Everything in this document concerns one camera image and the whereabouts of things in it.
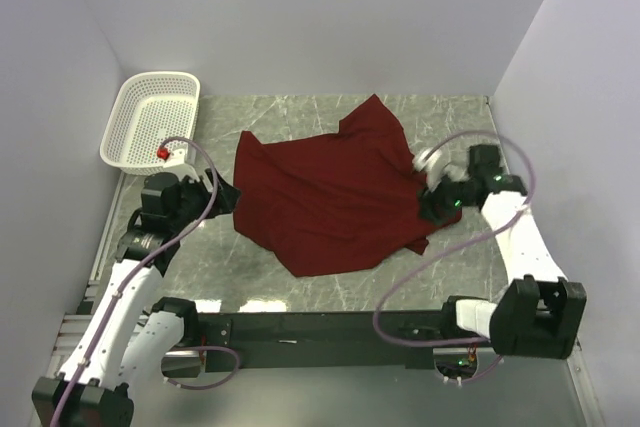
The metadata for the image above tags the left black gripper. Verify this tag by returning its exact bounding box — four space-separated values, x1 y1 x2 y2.
170 167 241 231

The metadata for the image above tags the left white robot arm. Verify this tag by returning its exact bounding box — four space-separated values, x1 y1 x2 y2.
32 170 241 426

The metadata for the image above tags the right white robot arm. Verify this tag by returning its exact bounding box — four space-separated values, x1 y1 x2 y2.
413 144 587 359

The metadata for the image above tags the dark red t shirt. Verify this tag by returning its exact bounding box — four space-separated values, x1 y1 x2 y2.
233 95 439 277

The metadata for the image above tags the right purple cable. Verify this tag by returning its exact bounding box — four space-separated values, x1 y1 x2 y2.
372 129 537 391

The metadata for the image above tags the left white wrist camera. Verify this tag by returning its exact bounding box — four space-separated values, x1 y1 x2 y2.
156 146 199 181

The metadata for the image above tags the purple cable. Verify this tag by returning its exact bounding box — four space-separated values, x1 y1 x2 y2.
47 135 244 427
372 129 537 391

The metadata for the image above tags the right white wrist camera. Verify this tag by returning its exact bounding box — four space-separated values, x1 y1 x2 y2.
412 148 466 190

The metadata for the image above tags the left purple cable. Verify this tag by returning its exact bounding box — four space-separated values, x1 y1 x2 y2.
47 135 244 427

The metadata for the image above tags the white perforated plastic basket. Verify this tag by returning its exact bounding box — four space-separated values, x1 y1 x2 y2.
100 71 201 176

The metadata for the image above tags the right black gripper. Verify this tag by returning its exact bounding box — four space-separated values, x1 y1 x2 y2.
414 166 476 229

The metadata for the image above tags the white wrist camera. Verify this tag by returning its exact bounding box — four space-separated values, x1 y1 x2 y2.
156 146 199 181
412 148 466 190

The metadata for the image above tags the aluminium frame rail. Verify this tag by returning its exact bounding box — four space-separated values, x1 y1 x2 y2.
29 94 611 427

